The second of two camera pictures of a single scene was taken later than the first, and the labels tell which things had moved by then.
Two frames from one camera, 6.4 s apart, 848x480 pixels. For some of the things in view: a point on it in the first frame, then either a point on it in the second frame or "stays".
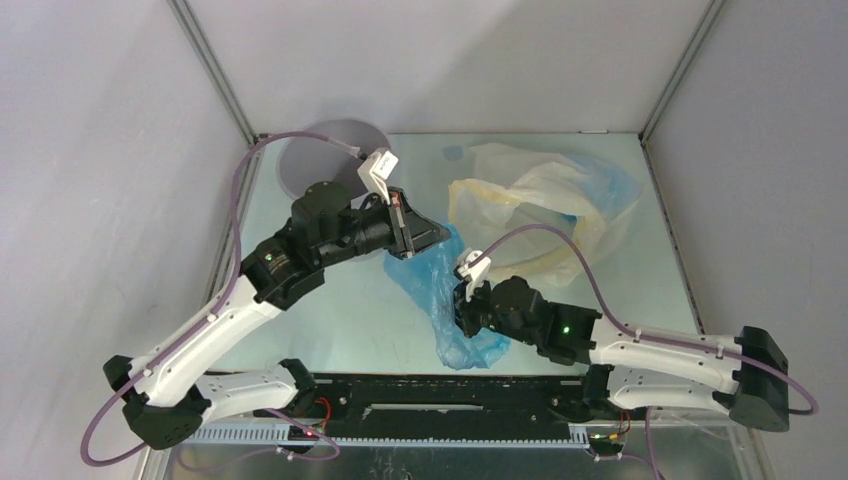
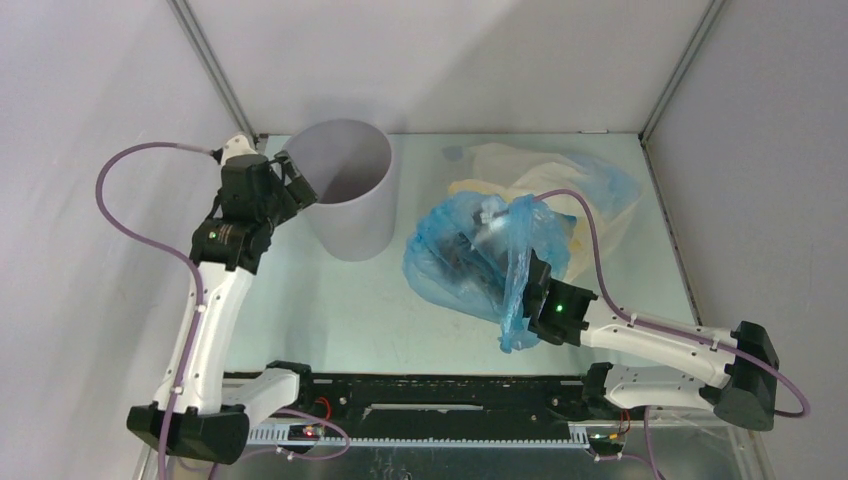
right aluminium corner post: x=710 y=17 stays
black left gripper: x=409 y=229 -> x=299 y=189
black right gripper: x=468 y=315 -> x=470 y=244
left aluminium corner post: x=186 y=17 stays
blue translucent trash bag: x=427 y=276 -> x=471 y=253
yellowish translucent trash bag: x=513 y=188 stays
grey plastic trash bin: x=305 y=164 stays
